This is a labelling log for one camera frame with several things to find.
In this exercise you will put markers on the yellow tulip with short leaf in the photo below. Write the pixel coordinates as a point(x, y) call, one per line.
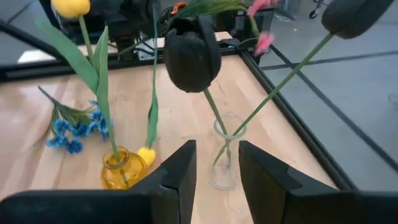
point(146, 155)

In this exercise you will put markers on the clear glass vase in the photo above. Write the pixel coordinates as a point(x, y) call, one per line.
point(222, 177)

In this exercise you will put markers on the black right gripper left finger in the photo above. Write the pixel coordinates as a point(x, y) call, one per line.
point(124, 208)

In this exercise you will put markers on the white device box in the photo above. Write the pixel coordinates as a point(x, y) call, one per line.
point(146, 51)

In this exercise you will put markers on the yellow embossed glass vase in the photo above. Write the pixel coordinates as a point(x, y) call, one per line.
point(112, 177)

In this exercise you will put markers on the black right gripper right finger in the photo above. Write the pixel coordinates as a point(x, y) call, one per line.
point(311, 208)

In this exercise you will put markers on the yellow tulip with long leaves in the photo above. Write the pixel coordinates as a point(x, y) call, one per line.
point(71, 6)

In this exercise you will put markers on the black chair caster wheel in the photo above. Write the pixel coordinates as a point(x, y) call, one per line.
point(313, 14)

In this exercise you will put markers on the black table edge frame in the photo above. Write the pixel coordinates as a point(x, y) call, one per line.
point(303, 127)

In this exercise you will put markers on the large blue flower bunch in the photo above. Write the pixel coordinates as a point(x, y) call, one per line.
point(62, 126)

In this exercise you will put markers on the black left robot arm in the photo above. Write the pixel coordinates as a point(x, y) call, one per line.
point(124, 25)

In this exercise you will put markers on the black artificial tulip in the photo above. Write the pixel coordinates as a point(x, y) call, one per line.
point(189, 56)
point(351, 18)

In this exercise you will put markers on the pink artificial flower spray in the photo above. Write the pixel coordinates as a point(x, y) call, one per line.
point(264, 42)

